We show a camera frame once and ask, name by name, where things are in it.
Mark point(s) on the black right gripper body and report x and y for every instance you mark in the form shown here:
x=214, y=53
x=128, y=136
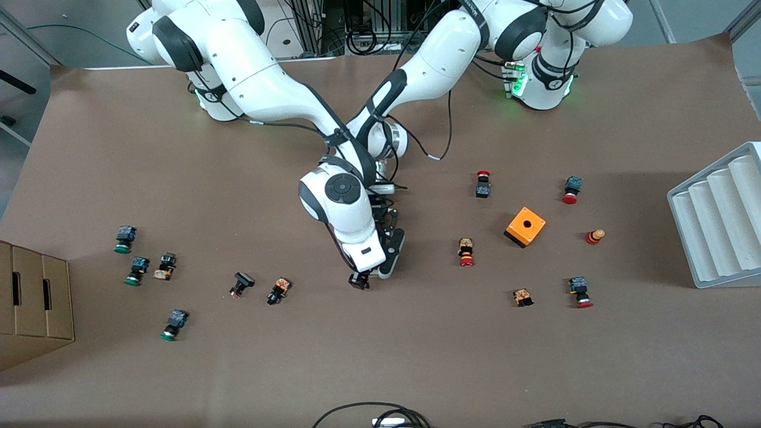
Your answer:
x=358, y=279

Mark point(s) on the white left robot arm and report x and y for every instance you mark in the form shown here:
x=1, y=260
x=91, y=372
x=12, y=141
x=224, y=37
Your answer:
x=440, y=59

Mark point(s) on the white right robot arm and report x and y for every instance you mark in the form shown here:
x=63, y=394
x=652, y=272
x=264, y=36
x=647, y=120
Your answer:
x=339, y=208

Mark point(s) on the black button orange block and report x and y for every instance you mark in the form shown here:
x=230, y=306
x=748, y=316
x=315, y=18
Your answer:
x=278, y=290

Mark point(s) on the red yellow emergency stop button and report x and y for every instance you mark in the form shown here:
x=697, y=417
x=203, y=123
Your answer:
x=466, y=252

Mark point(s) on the red push button blue block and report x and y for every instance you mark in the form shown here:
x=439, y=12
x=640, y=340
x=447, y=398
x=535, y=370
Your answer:
x=580, y=292
x=483, y=187
x=571, y=190

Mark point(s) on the black square button red base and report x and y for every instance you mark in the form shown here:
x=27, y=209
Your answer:
x=241, y=284

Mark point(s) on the white plug adapter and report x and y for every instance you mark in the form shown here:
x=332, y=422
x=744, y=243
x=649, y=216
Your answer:
x=389, y=422

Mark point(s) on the orange black contact block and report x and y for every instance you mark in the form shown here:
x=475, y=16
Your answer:
x=523, y=296

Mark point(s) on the green push button blue block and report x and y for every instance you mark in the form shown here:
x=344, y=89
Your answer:
x=123, y=239
x=173, y=324
x=137, y=270

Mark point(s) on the red yellow button head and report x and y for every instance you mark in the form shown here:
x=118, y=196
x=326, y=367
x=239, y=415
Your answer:
x=594, y=236

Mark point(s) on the white ribbed tray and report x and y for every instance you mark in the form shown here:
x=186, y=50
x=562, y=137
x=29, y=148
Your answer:
x=713, y=220

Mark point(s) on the brown cardboard box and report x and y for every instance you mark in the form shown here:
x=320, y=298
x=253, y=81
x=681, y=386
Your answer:
x=35, y=309

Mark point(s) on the orange button enclosure box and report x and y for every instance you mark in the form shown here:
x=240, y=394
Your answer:
x=517, y=229

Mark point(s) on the aluminium frame rack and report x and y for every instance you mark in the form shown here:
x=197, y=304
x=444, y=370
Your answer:
x=310, y=27

